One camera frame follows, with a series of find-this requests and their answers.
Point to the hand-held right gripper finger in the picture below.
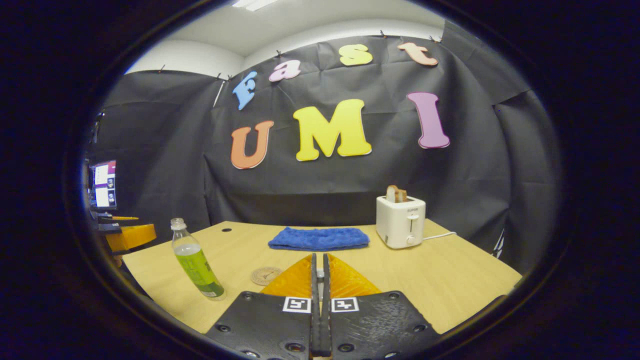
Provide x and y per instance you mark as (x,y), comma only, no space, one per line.
(326,300)
(315,300)

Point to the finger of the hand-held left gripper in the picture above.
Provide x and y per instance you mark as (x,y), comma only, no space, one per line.
(132,236)
(115,219)

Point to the round wooden coaster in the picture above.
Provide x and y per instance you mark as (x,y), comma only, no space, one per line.
(266,276)

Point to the green label water bottle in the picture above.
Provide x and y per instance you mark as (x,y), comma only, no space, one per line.
(197,270)

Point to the computer monitor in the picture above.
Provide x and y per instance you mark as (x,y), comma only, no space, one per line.
(105,185)

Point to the blue towel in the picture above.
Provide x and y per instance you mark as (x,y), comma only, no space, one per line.
(320,238)

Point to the white toaster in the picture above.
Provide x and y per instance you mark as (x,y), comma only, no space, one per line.
(397,222)

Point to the black backdrop cloth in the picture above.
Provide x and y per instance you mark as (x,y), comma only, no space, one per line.
(400,165)

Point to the ceiling light panel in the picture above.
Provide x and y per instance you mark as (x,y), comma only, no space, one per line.
(255,4)

